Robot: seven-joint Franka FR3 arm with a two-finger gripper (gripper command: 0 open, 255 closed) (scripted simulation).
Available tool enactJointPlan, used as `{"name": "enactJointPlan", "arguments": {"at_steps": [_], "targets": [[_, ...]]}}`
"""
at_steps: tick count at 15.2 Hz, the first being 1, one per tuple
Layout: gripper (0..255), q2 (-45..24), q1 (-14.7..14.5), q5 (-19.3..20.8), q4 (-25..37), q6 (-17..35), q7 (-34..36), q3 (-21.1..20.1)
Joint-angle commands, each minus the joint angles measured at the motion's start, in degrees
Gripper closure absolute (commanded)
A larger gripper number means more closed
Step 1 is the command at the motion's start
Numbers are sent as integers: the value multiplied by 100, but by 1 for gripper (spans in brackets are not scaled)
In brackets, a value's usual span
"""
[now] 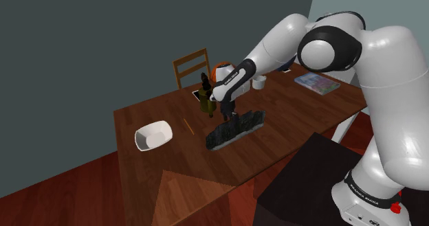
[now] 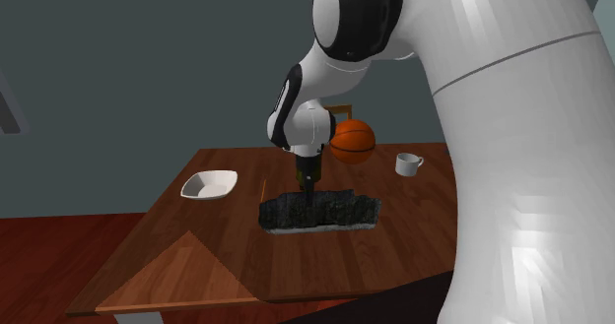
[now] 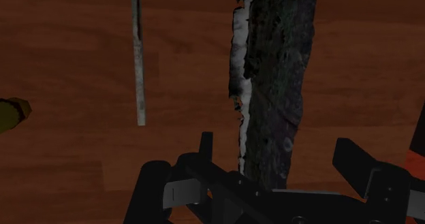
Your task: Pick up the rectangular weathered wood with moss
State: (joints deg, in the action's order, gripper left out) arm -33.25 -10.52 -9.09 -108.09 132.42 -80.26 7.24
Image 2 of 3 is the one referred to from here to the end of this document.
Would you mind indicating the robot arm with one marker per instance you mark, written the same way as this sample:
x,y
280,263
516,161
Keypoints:
x,y
519,169

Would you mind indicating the thin orange pencil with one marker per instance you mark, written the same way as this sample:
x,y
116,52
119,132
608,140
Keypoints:
x,y
263,191

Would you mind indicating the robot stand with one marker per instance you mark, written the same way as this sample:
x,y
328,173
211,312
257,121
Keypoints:
x,y
394,306

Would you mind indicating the orange basketball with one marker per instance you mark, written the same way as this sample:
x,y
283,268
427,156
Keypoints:
x,y
353,141

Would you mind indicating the white cup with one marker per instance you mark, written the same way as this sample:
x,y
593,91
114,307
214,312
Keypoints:
x,y
406,164

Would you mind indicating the dark rough stone slab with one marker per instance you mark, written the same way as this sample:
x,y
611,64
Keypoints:
x,y
331,212

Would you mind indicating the wooden chair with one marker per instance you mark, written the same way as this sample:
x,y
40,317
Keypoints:
x,y
342,111

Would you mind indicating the wooden table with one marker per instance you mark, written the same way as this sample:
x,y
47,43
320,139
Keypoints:
x,y
399,246

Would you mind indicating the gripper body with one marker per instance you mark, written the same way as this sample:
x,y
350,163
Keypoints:
x,y
308,168

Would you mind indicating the white square bowl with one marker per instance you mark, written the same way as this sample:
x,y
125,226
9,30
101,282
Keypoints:
x,y
210,184

